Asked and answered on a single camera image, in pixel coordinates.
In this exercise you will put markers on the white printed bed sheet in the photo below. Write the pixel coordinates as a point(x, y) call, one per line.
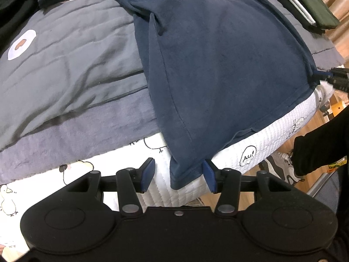
point(272, 142)

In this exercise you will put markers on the grey sneaker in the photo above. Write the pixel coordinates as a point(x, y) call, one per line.
point(278, 166)

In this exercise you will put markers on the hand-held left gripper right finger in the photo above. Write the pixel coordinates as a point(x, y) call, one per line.
point(208, 176)

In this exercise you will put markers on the person's leg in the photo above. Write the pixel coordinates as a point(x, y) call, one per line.
point(321, 147)

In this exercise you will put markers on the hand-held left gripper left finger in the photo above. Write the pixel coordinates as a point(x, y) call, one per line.
point(148, 174)

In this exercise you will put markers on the navy t-shirt with yellow print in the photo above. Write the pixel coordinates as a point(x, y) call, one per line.
point(218, 73)

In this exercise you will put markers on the grey quilted fish-print blanket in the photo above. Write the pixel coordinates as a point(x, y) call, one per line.
point(68, 60)

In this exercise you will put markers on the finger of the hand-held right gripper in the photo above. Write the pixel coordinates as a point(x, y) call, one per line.
point(320, 74)

